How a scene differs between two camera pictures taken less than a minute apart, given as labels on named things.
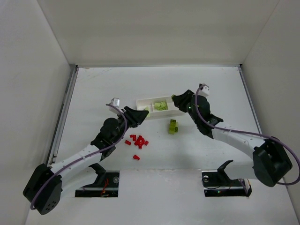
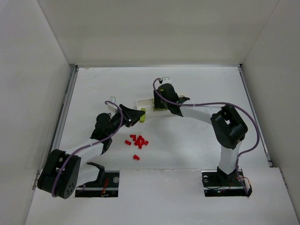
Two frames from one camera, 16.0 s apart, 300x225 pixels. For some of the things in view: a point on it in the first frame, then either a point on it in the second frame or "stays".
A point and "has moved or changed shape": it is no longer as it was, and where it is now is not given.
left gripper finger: x=137 y=116 stays
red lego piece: x=128 y=142 stays
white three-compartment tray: x=172 y=111 stays
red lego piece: x=136 y=157 stays
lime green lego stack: x=173 y=127 has moved or changed shape
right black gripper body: x=188 y=102 → x=161 y=99
